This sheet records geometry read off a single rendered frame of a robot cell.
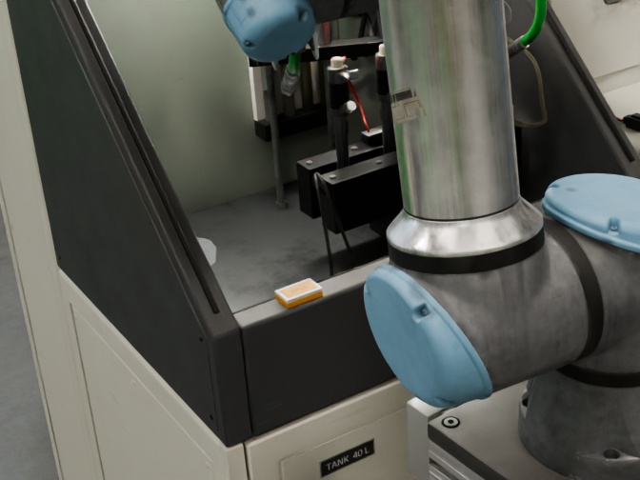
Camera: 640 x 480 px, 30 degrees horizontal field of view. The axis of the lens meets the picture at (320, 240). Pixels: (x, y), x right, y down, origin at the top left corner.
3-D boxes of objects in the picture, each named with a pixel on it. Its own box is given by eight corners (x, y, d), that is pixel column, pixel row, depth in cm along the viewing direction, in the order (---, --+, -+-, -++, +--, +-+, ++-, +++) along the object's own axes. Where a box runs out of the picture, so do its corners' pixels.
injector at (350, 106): (350, 214, 171) (342, 75, 161) (332, 202, 175) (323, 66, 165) (367, 209, 172) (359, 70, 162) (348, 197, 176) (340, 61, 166)
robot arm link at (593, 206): (719, 345, 97) (735, 194, 90) (587, 398, 92) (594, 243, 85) (620, 283, 106) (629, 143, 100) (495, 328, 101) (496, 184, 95)
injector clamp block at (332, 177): (338, 278, 172) (331, 182, 165) (303, 251, 180) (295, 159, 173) (521, 210, 187) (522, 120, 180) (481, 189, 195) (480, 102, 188)
